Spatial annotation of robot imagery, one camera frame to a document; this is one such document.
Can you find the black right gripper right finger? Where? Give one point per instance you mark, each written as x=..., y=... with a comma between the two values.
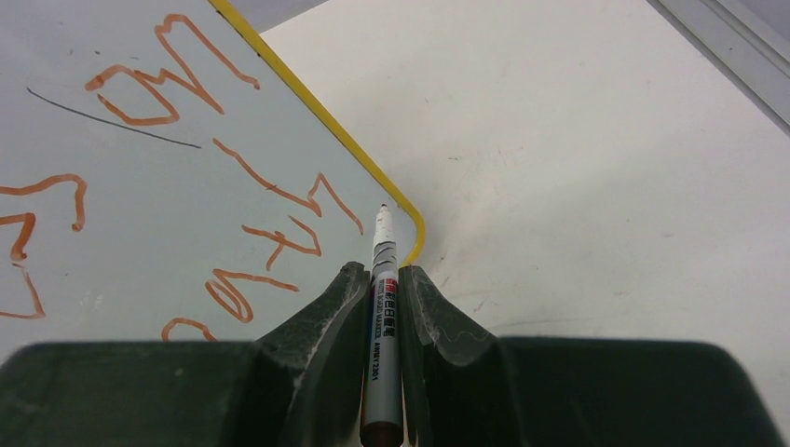
x=464, y=386

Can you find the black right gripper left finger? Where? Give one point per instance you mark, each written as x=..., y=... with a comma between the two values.
x=298, y=385

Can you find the silver marker pen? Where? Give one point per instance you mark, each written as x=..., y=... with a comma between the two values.
x=381, y=410

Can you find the yellow-framed whiteboard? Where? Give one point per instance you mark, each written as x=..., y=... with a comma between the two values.
x=166, y=176

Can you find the aluminium right side rail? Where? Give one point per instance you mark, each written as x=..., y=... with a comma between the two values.
x=742, y=46

